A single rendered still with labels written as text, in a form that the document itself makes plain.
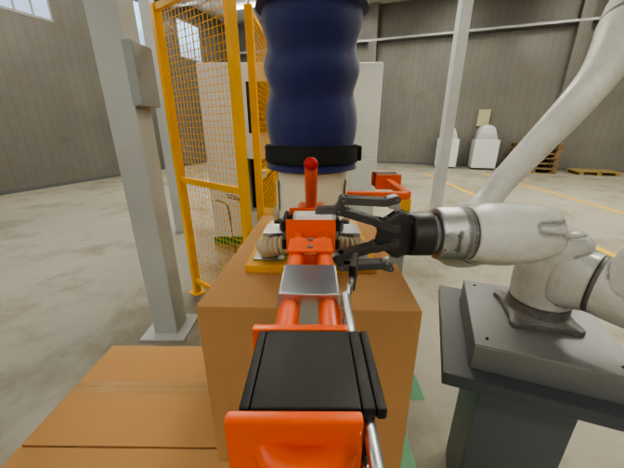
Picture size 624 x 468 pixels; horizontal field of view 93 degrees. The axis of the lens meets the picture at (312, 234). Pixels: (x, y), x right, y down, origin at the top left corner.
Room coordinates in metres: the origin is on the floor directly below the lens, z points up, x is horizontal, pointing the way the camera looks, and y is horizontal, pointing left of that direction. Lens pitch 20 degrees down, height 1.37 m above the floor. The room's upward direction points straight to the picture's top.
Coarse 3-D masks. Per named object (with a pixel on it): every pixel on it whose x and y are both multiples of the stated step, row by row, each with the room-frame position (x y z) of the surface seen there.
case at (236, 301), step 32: (256, 224) 0.94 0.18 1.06; (224, 288) 0.52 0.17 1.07; (256, 288) 0.52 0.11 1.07; (384, 288) 0.51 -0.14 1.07; (224, 320) 0.45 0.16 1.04; (256, 320) 0.45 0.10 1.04; (384, 320) 0.44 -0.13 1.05; (416, 320) 0.44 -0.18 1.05; (224, 352) 0.45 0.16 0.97; (384, 352) 0.44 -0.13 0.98; (416, 352) 0.44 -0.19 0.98; (224, 384) 0.45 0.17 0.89; (384, 384) 0.44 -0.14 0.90; (224, 416) 0.45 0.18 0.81; (224, 448) 0.45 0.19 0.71; (384, 448) 0.43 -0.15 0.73
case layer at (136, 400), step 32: (128, 352) 0.93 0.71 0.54; (160, 352) 0.93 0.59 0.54; (192, 352) 0.93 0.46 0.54; (96, 384) 0.77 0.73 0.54; (128, 384) 0.77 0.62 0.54; (160, 384) 0.77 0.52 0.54; (192, 384) 0.77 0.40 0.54; (64, 416) 0.66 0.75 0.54; (96, 416) 0.66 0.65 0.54; (128, 416) 0.66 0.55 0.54; (160, 416) 0.66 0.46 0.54; (192, 416) 0.66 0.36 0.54; (32, 448) 0.56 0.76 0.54; (64, 448) 0.56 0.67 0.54; (96, 448) 0.56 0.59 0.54; (128, 448) 0.56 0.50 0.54; (160, 448) 0.56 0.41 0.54; (192, 448) 0.56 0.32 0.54
